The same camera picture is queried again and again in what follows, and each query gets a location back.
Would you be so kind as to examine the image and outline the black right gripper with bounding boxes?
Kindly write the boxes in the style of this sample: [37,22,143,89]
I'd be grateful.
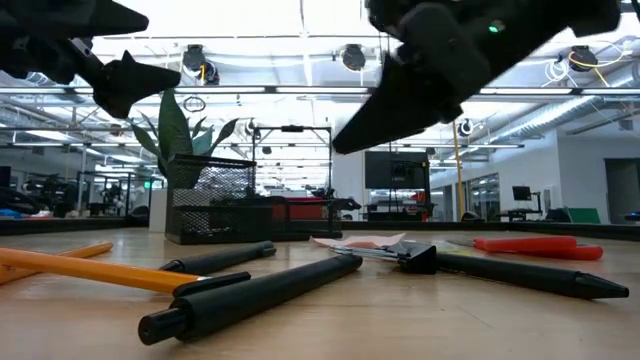
[331,0,531,156]

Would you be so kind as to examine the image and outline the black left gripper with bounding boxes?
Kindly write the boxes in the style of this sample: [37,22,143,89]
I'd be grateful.
[0,0,183,120]

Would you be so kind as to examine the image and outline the pink sticky note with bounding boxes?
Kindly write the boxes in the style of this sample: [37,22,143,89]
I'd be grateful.
[309,232,407,250]

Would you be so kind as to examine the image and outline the black binder clip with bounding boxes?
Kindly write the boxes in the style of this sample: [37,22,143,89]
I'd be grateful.
[328,241,439,276]

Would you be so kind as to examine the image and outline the red-handled scissors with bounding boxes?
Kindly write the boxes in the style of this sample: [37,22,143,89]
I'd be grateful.
[447,235,605,262]

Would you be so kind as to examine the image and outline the black pen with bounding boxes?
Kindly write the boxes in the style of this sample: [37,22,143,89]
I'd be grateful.
[137,253,364,347]
[159,240,278,275]
[424,251,630,301]

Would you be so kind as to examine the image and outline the black mesh desk organizer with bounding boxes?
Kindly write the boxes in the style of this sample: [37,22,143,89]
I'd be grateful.
[164,153,344,246]

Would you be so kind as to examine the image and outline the large black monitor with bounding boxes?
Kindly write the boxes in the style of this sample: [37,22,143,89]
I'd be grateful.
[364,150,432,191]

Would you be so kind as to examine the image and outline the snake plant in white pot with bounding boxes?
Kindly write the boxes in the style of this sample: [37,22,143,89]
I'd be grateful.
[127,87,241,234]

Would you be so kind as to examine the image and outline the long ceiling light strip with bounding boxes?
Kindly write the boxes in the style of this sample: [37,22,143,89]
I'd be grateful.
[0,84,640,97]

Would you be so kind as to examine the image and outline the red crate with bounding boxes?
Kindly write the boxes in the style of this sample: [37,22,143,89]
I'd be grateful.
[285,195,327,221]

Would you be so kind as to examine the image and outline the background robot workstation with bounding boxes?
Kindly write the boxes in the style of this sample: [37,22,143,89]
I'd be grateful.
[74,169,166,219]

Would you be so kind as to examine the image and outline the green chair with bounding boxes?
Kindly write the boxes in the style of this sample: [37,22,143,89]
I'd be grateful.
[567,206,602,225]

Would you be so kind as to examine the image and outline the hanging black cable loop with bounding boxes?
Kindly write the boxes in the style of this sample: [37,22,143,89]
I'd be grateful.
[182,94,208,114]

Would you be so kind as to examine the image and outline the yellow hanging cord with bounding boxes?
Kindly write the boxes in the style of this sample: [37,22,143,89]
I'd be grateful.
[451,119,467,222]

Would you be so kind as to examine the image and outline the black background rig frame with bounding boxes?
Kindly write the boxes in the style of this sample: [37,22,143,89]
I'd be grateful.
[251,124,334,201]

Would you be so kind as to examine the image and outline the silver ventilation duct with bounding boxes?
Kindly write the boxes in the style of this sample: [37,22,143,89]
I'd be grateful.
[492,94,640,146]

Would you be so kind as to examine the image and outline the white cable coil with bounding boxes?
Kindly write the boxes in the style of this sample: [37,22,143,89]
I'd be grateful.
[543,58,569,87]

